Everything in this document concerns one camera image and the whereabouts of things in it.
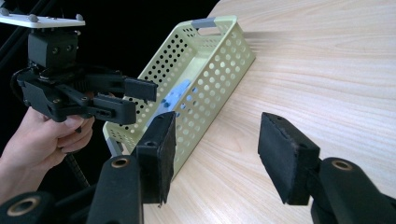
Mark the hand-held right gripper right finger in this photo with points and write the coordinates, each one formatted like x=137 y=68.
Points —
x=286 y=158

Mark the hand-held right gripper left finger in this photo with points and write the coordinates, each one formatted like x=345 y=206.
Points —
x=157 y=155

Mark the blue and grey glove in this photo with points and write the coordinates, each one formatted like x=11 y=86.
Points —
x=176 y=95

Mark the pale green perforated plastic basket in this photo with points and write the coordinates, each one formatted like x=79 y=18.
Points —
x=211 y=77

